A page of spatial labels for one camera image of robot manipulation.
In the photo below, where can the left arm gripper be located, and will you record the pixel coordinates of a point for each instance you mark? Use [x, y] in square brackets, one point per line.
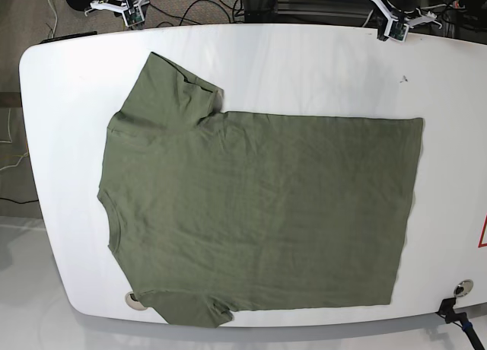
[395, 18]

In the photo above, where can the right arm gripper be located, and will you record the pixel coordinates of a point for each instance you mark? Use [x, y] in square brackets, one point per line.
[131, 11]

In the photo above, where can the olive green T-shirt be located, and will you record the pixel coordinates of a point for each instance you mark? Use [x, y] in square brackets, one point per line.
[221, 212]

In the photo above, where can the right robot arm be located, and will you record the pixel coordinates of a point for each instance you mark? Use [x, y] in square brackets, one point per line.
[132, 12]

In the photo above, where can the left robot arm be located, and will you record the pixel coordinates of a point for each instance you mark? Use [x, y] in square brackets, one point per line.
[395, 18]

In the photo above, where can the red triangle warning sticker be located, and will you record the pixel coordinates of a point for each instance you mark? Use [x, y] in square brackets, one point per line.
[482, 239]

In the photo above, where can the right silver table grommet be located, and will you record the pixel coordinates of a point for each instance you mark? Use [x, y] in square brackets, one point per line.
[463, 288]

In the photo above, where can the silver table grommet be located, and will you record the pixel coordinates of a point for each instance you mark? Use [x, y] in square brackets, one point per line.
[138, 291]
[463, 288]

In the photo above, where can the left silver table grommet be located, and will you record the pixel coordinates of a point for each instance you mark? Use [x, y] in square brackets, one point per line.
[138, 291]

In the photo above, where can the aluminium frame stand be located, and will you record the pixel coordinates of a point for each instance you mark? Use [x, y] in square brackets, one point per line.
[259, 11]

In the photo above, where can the black clamp with cable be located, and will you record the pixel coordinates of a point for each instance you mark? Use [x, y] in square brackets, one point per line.
[447, 312]

